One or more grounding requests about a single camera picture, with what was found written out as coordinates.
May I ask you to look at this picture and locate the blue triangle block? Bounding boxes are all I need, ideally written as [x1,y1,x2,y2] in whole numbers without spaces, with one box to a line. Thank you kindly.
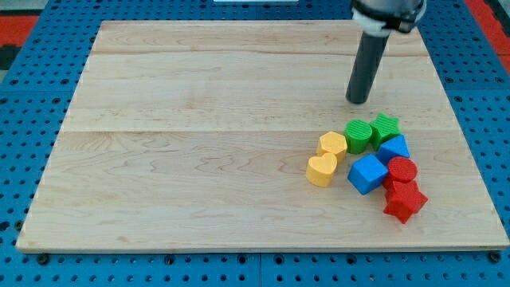
[375,135,410,165]

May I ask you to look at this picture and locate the green circle block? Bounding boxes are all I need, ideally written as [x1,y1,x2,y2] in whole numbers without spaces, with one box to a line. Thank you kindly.
[344,120,372,154]

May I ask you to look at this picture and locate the yellow heart block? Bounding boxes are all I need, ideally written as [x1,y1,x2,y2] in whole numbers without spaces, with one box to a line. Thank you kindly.
[305,152,338,187]

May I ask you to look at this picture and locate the yellow hexagon block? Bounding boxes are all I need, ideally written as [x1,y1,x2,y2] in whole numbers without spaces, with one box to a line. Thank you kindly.
[316,132,347,163]

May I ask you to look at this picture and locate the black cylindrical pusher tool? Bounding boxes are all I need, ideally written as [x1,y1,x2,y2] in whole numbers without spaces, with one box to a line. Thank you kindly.
[346,32,389,104]

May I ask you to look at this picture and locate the blue cube block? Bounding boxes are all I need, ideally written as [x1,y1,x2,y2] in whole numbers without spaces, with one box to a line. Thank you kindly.
[347,154,389,195]

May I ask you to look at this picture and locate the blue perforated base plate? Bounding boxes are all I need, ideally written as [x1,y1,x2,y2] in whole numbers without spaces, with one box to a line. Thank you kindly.
[1,0,509,286]

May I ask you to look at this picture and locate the green star block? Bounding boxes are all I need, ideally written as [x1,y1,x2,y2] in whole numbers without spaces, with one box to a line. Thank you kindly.
[369,113,401,151]

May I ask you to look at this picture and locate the red star block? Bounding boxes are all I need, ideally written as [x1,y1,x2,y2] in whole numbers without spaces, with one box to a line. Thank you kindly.
[383,180,429,224]

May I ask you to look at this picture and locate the red circle block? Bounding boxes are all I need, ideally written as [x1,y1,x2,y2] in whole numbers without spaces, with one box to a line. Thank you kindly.
[382,156,418,188]

